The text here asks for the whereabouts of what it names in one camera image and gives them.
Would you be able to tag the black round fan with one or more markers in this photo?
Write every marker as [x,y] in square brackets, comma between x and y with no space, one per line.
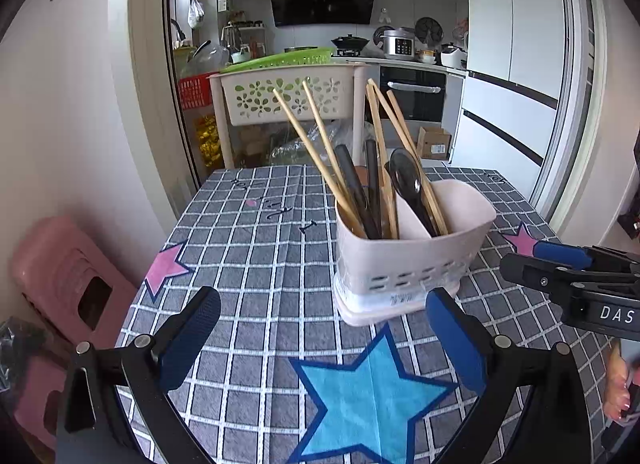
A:
[430,29]

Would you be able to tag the pink plastic utensil holder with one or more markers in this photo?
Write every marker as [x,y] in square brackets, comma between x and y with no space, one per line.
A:
[415,264]

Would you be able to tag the black wok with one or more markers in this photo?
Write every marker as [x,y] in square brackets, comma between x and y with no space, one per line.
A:
[350,41]

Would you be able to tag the black kitchen faucet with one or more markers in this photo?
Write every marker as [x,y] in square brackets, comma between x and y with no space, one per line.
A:
[178,28]

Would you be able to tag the black range hood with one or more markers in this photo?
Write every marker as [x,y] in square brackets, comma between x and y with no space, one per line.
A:
[320,1]

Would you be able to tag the gold foil package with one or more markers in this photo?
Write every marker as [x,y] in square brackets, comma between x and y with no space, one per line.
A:
[207,141]

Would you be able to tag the silver pressure cooker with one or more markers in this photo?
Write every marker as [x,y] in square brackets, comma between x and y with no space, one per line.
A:
[397,43]

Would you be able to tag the person's right hand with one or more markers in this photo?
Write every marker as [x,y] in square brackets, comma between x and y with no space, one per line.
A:
[614,394]

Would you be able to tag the pink plastic stool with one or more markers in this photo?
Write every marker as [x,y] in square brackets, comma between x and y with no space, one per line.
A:
[55,264]
[35,384]

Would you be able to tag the grey checkered tablecloth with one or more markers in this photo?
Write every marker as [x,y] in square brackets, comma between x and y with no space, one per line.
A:
[260,294]

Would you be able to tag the cardboard box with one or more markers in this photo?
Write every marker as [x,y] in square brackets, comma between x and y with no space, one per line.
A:
[435,143]

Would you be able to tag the red plastic basket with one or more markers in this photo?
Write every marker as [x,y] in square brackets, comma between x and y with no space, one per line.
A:
[195,91]

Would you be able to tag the white rice cooker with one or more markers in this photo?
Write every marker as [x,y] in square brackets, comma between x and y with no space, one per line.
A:
[452,56]

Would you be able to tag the hanging plastic bag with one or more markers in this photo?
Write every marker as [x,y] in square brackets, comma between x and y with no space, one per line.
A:
[196,13]

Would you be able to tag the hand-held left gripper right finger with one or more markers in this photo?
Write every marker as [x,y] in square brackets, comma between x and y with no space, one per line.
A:
[452,339]

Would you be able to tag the dark plastic bag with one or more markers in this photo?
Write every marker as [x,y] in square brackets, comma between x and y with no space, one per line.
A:
[22,349]

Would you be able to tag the green plastic basket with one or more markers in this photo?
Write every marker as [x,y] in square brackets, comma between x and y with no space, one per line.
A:
[280,61]

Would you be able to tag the beige flower-cutout storage rack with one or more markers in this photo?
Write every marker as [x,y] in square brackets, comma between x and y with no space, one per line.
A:
[285,93]

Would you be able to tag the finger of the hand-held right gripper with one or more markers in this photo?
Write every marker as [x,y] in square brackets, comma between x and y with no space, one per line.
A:
[562,254]
[540,276]

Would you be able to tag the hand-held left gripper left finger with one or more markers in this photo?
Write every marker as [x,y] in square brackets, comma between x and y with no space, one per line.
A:
[192,339]

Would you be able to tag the clear plastic bag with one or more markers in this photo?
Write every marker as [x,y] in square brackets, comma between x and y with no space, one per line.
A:
[300,143]

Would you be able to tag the white refrigerator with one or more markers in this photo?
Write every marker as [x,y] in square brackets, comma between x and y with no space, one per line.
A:
[500,68]

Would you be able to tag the glass pot lid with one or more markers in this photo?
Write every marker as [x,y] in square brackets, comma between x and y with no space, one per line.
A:
[207,54]

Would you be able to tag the black built-in oven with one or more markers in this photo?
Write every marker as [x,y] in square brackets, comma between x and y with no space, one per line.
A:
[412,103]

